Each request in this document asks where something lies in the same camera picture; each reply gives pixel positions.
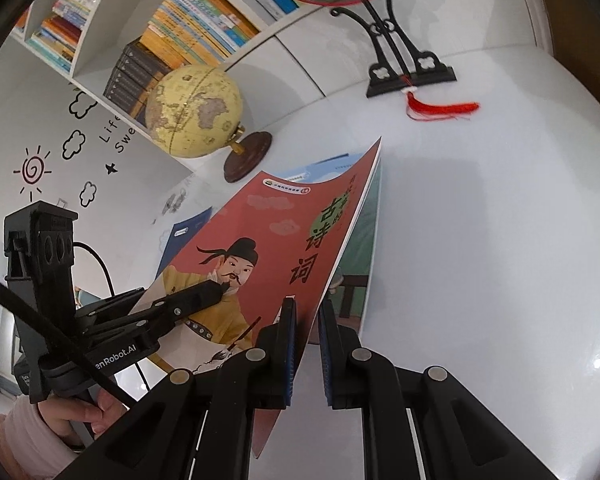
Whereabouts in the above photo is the white bookshelf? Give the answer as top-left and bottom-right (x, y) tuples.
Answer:
(7, 0), (331, 131)

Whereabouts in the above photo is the teal blue illustrated book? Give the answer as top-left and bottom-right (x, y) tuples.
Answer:
(275, 152), (384, 346)

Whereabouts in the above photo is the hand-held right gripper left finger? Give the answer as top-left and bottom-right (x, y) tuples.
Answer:
(75, 296), (298, 480)

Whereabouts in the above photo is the person's left hand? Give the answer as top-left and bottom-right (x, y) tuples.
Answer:
(37, 389), (127, 454)

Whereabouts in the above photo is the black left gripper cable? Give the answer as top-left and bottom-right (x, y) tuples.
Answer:
(74, 241), (153, 392)

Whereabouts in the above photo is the red book with robed man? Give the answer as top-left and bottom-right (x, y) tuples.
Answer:
(127, 136), (383, 461)

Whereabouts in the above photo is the black fan stand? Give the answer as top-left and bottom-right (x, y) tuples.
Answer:
(330, 0), (458, 98)

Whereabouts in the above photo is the set of dark books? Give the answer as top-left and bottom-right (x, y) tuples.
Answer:
(102, 40), (178, 128)

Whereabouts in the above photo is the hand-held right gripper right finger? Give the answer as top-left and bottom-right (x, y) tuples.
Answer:
(317, 302), (561, 480)

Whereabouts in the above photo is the yellow desk globe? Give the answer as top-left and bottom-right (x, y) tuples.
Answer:
(145, 64), (273, 183)

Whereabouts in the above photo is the red tassel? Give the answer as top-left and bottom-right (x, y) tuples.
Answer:
(402, 85), (481, 123)

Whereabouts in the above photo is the row of orange colourful books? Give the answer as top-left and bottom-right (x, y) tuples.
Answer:
(140, 0), (261, 70)

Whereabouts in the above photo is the text wall decal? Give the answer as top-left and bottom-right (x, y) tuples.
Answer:
(97, 115), (138, 153)

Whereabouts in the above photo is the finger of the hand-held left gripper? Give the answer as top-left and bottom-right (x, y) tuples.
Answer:
(75, 287), (146, 323)
(80, 280), (232, 342)

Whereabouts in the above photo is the row of mixed thin books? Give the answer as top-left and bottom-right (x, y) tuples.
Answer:
(10, 0), (102, 77)

